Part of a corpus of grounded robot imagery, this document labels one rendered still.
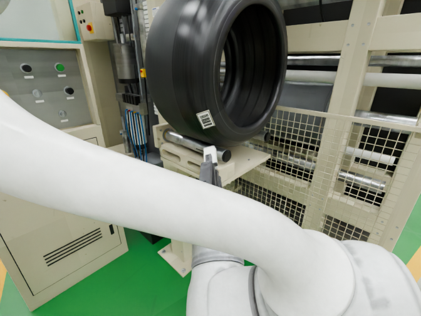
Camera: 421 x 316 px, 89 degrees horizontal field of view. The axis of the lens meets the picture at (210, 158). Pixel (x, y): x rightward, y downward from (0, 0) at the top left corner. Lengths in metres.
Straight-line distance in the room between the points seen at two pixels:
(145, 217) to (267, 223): 0.10
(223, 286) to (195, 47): 0.53
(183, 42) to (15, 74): 0.77
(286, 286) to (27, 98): 1.16
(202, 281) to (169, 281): 1.15
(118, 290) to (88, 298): 0.16
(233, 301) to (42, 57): 1.15
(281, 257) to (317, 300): 0.06
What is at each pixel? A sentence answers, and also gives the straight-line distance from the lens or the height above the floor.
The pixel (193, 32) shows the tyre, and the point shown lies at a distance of 0.64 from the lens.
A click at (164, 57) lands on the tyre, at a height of 1.21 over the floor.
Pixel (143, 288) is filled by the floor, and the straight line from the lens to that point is 1.51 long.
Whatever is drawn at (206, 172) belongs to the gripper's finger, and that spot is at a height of 0.99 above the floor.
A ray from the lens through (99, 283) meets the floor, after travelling 1.62.
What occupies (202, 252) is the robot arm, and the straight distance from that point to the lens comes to 0.38.
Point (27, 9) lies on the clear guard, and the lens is 1.22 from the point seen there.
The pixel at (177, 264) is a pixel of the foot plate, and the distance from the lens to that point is 1.56.
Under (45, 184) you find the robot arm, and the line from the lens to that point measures 0.19.
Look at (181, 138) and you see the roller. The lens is 0.89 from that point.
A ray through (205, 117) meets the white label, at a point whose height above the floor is 1.05.
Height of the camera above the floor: 1.21
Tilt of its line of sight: 25 degrees down
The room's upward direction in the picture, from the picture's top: straight up
